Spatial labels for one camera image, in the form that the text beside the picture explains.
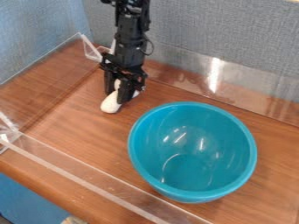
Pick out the clear acrylic corner bracket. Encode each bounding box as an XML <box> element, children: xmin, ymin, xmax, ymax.
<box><xmin>81</xmin><ymin>34</ymin><xmax>117</xmax><ymax>63</ymax></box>

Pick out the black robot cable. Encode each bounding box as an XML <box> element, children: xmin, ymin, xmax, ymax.
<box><xmin>141</xmin><ymin>36</ymin><xmax>155</xmax><ymax>57</ymax></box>

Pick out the clear acrylic back barrier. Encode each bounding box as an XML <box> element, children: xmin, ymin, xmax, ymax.
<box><xmin>145</xmin><ymin>43</ymin><xmax>299</xmax><ymax>127</ymax></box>

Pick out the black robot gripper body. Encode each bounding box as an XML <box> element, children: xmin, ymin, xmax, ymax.
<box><xmin>99</xmin><ymin>52</ymin><xmax>149</xmax><ymax>91</ymax></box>

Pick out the blue plastic bowl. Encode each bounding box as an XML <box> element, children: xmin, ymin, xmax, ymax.
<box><xmin>127</xmin><ymin>101</ymin><xmax>258</xmax><ymax>204</ymax></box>

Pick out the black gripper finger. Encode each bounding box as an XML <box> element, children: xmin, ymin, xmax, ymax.
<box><xmin>105</xmin><ymin>71</ymin><xmax>117</xmax><ymax>95</ymax></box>
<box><xmin>117</xmin><ymin>78</ymin><xmax>137</xmax><ymax>104</ymax></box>

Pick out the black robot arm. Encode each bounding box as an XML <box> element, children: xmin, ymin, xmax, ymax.
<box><xmin>99</xmin><ymin>0</ymin><xmax>151</xmax><ymax>104</ymax></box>

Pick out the white brown toy mushroom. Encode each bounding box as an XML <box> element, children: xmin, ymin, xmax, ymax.
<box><xmin>99</xmin><ymin>78</ymin><xmax>142</xmax><ymax>114</ymax></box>

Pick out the clear acrylic front barrier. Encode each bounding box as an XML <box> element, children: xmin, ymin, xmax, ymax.
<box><xmin>0</xmin><ymin>132</ymin><xmax>214</xmax><ymax>224</ymax></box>

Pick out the clear acrylic barrier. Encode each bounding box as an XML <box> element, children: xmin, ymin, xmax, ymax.
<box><xmin>0</xmin><ymin>132</ymin><xmax>214</xmax><ymax>224</ymax></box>
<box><xmin>0</xmin><ymin>33</ymin><xmax>99</xmax><ymax>130</ymax></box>
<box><xmin>145</xmin><ymin>43</ymin><xmax>299</xmax><ymax>127</ymax></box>

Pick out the clear acrylic left barrier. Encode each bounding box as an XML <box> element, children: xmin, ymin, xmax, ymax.
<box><xmin>0</xmin><ymin>33</ymin><xmax>99</xmax><ymax>130</ymax></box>

